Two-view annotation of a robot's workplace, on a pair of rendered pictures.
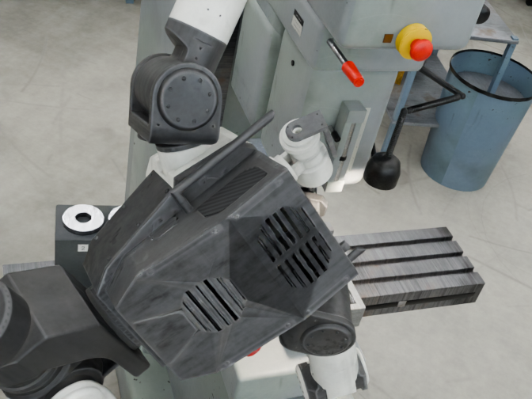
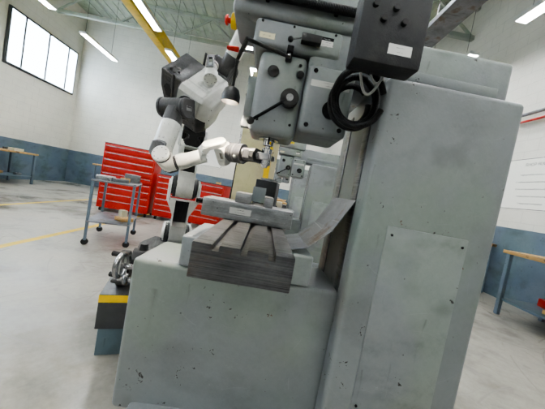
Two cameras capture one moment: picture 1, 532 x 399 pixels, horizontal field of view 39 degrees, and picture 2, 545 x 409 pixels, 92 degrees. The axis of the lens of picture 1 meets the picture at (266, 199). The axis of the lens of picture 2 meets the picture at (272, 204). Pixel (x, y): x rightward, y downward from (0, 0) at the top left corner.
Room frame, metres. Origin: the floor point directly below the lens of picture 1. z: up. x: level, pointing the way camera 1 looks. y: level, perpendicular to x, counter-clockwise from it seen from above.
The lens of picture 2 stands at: (1.91, -1.09, 1.10)
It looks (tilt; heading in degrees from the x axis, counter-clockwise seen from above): 3 degrees down; 114
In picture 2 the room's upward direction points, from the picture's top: 10 degrees clockwise
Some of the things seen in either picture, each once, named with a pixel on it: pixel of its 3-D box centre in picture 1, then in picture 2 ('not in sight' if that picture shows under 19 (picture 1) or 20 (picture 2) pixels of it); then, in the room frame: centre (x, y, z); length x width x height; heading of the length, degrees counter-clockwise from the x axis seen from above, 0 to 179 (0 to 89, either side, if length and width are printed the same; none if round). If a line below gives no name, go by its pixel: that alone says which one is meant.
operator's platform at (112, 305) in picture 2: not in sight; (165, 299); (0.60, 0.31, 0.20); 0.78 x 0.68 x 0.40; 135
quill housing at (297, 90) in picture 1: (324, 106); (276, 102); (1.39, -0.08, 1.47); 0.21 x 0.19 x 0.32; 116
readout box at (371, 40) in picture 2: not in sight; (388, 34); (1.81, -0.25, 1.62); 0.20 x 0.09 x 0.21; 26
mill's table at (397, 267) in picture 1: (258, 285); (253, 226); (1.37, -0.03, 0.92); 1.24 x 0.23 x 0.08; 116
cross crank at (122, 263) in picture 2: not in sight; (129, 266); (0.94, -0.30, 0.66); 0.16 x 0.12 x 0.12; 26
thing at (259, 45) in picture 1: (297, 60); (320, 110); (1.57, 0.01, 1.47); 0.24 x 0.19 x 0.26; 116
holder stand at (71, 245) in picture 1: (104, 249); (266, 195); (1.22, 0.34, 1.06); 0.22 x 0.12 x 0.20; 109
